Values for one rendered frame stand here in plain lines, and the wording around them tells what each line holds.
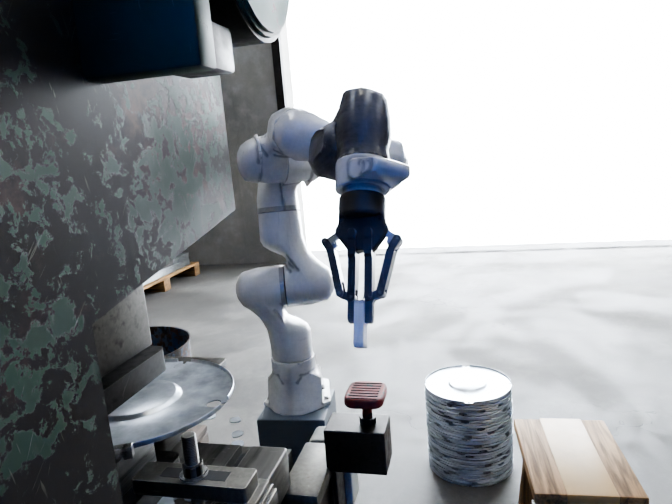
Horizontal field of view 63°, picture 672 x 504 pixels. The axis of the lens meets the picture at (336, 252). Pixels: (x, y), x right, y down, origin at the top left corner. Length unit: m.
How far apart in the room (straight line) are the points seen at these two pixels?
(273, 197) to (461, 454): 1.07
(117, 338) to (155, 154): 0.25
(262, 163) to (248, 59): 4.32
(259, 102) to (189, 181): 4.90
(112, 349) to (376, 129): 0.49
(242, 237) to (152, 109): 5.13
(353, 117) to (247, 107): 4.70
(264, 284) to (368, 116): 0.63
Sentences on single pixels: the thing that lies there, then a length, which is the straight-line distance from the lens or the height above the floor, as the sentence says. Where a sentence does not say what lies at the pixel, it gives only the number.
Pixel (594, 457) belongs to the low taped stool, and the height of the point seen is 0.33.
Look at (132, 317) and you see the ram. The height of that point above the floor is 0.94.
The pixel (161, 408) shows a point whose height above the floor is 0.78.
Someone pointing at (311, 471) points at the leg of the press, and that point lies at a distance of 0.91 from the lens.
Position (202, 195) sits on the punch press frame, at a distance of 0.65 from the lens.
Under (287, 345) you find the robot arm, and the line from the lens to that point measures 1.42.
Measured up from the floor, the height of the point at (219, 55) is 1.21.
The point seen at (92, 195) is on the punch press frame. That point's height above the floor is 1.11.
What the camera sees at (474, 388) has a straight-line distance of 1.92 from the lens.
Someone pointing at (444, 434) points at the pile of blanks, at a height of 0.17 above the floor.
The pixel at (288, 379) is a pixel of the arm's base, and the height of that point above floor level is 0.55.
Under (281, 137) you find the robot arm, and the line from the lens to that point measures 1.16.
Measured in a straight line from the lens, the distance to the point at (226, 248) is 5.79.
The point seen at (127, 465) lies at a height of 0.77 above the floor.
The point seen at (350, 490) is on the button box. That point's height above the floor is 0.53.
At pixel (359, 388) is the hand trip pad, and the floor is 0.76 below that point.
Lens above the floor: 1.13
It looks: 11 degrees down
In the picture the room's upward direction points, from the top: 5 degrees counter-clockwise
